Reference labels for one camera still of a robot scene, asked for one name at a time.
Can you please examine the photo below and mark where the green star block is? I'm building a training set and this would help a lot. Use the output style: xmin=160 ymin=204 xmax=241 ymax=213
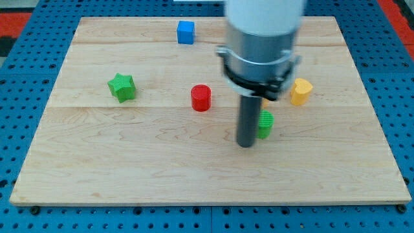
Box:
xmin=107 ymin=73 xmax=136 ymax=103

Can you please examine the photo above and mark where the green cylinder block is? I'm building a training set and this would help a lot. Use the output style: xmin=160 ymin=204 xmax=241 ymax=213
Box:
xmin=257 ymin=109 xmax=274 ymax=139

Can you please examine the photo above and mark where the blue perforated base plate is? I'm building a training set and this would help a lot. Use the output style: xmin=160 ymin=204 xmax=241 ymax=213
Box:
xmin=1 ymin=1 xmax=413 ymax=232

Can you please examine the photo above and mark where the yellow heart block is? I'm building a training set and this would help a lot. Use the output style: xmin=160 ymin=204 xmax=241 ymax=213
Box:
xmin=290 ymin=78 xmax=313 ymax=105

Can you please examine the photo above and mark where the red cylinder block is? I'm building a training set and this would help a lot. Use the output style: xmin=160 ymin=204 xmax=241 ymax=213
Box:
xmin=190 ymin=84 xmax=212 ymax=112

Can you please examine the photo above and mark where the light wooden board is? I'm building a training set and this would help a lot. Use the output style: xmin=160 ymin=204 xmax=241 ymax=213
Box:
xmin=10 ymin=17 xmax=411 ymax=206

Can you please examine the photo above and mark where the blue cube block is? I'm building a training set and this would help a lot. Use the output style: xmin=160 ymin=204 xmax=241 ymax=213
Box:
xmin=176 ymin=21 xmax=195 ymax=45

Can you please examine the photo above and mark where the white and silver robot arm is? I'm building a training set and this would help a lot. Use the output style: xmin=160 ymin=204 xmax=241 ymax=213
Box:
xmin=216 ymin=0 xmax=307 ymax=101

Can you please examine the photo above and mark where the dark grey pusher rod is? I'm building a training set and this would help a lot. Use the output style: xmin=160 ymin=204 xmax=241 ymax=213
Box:
xmin=236 ymin=96 xmax=262 ymax=148

